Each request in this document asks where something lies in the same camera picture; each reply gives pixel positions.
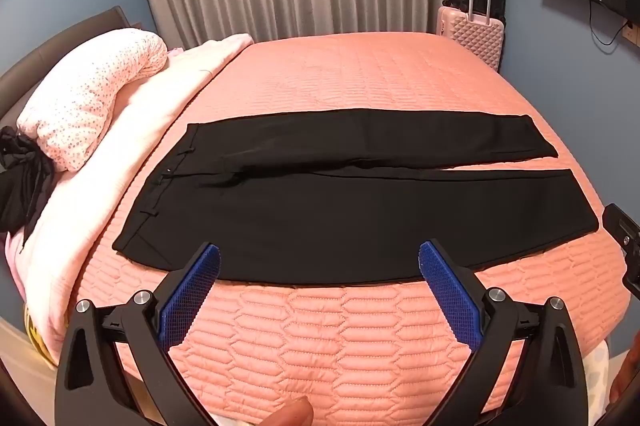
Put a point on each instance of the white dotted pillow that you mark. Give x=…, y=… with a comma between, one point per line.
x=90, y=95

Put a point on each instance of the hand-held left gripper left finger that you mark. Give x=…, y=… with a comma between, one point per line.
x=192, y=293

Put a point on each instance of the pink quilted bedspread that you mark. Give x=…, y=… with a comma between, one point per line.
x=325, y=75

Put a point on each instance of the black pants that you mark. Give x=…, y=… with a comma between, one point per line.
x=350, y=226

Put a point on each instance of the pink suitcase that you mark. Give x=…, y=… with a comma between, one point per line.
x=470, y=38

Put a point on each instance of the white patterned bed sheet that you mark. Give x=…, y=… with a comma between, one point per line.
x=597, y=381

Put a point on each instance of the yellow object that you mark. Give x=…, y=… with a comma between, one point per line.
x=39, y=336

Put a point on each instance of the wall outlet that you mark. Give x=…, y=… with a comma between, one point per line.
x=632, y=31

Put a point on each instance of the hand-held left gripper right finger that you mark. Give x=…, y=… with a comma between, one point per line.
x=447, y=293

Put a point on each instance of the person's left hand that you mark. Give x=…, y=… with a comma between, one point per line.
x=292, y=413

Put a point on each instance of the pale pink blanket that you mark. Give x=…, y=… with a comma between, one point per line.
x=65, y=226

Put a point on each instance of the person's right forearm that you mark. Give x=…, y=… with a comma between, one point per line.
x=627, y=376

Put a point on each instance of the black cloth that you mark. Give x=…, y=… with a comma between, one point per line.
x=22, y=186

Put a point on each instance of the grey headboard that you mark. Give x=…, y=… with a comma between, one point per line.
x=30, y=65

